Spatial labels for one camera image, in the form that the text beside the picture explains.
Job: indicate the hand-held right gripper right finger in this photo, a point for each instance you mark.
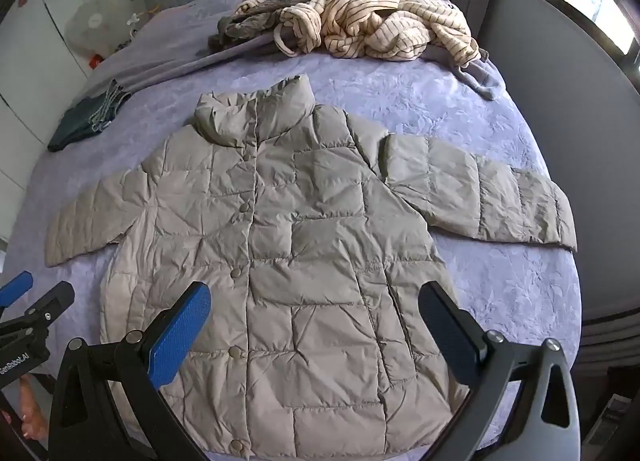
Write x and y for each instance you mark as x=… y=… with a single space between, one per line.
x=450 y=336

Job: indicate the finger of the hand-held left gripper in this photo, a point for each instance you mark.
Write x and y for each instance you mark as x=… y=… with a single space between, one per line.
x=15 y=287
x=50 y=302

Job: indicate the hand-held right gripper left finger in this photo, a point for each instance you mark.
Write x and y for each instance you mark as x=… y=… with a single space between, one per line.
x=180 y=336

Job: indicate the beige puffer jacket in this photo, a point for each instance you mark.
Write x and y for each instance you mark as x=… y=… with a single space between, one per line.
x=310 y=241

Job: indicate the person's left hand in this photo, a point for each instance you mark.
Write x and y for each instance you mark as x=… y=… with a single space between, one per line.
x=31 y=416

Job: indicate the dark teal folded jeans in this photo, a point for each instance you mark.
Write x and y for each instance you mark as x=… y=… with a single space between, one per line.
x=82 y=123

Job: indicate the white wardrobe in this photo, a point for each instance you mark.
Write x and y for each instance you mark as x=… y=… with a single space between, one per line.
x=30 y=66

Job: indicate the lavender textured fleece blanket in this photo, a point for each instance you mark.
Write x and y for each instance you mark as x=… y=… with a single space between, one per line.
x=415 y=101

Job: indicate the grey lavender garment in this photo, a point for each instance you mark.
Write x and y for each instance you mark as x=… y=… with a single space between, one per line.
x=477 y=76

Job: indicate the white electric fan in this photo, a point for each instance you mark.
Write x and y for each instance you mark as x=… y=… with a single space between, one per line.
x=92 y=26

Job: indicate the brown fuzzy garment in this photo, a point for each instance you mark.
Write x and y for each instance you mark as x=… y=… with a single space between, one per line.
x=250 y=23

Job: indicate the cream striped garment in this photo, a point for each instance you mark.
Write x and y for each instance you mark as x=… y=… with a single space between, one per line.
x=370 y=16

